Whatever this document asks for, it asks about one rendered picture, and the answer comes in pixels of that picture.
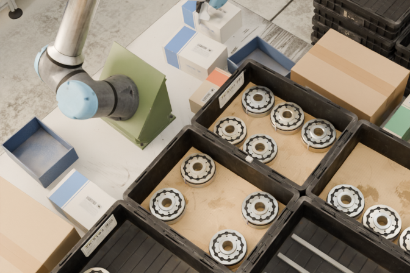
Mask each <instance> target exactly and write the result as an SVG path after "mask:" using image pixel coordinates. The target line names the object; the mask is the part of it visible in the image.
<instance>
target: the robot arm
mask: <svg viewBox="0 0 410 273"><path fill-rule="evenodd" d="M99 1H100V0H67V4H66V6H65V10H64V13H63V16H62V20H61V22H60V26H59V29H58V32H57V35H56V39H55V41H53V42H51V43H50V44H48V45H46V46H44V47H43V48H42V49H41V52H38V54H37V56H36V58H35V62H34V67H35V71H36V73H37V74H38V76H39V77H40V78H41V80H42V81H43V82H44V83H45V84H47V86H48V87H49V88H50V89H51V90H52V91H53V92H54V94H55V95H56V99H57V101H58V104H57V105H58V107H59V109H60V111H61V112H62V113H63V114H64V115H65V116H66V117H68V118H71V119H78V120H86V119H91V118H103V117H105V118H109V119H111V120H114V121H125V120H128V119H129V118H131V117H132V116H133V115H134V114H135V112H136V111H137V108H138V104H139V93H138V89H137V86H136V84H135V83H134V81H133V80H132V79H131V78H130V77H128V76H125V75H123V74H115V75H112V76H109V77H108V78H106V79H104V80H94V79H92V77H91V76H90V75H89V74H88V73H87V72H86V71H85V70H84V69H83V68H82V65H83V62H84V59H85V54H84V52H83V51H82V50H83V47H84V44H85V41H86V39H87V35H88V32H89V30H90V27H91V25H92V21H93V19H94V16H95V13H96V9H97V7H98V4H99ZM190 1H196V19H197V23H198V25H200V22H201V20H206V21H209V20H210V15H209V14H208V12H207V10H208V4H209V5H210V6H212V7H213V8H215V9H217V10H218V9H219V8H220V7H223V6H224V5H225V4H226V2H227V1H228V0H190ZM204 2H207V3H208V4H207V3H204Z"/></svg>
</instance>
